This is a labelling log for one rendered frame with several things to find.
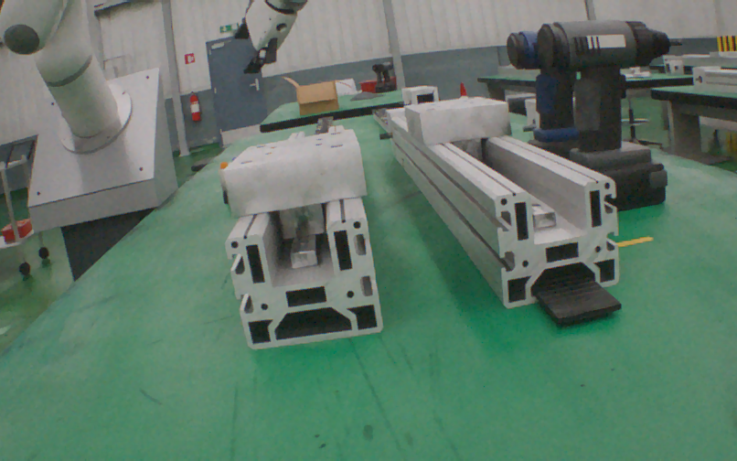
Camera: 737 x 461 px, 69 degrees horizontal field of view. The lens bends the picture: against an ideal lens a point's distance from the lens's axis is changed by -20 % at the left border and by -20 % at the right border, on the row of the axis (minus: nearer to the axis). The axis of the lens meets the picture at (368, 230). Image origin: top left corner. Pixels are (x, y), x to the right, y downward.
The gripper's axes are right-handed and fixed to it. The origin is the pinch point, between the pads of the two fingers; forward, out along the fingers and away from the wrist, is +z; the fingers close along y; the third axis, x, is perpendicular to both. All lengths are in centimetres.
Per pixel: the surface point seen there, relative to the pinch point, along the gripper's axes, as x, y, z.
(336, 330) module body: 30, -65, -44
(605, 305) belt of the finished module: 18, -72, -58
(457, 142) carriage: -1, -44, -36
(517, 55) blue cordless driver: -16, -32, -41
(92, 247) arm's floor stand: 27, -20, 39
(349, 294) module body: 29, -63, -46
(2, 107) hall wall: -30, 773, 1031
